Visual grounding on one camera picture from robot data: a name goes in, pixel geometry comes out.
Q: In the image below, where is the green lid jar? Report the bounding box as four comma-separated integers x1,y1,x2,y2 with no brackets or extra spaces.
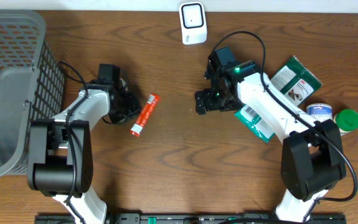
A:
334,109,358,136

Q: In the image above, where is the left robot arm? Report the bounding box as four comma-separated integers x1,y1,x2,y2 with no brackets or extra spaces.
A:
27,63,141,224

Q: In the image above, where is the red white tube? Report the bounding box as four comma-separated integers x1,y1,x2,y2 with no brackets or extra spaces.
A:
130,93,160,137

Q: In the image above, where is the green 3M product package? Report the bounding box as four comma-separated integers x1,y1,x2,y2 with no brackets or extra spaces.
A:
234,55,323,143

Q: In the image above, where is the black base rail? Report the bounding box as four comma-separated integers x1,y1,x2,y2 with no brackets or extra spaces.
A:
34,212,347,224

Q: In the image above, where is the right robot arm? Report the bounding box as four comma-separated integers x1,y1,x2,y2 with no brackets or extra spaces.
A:
195,47,347,223

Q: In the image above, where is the white blue round container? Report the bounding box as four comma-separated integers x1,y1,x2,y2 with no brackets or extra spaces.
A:
306,103,332,122

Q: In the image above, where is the grey plastic mesh basket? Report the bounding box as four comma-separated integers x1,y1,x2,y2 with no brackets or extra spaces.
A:
0,10,66,176

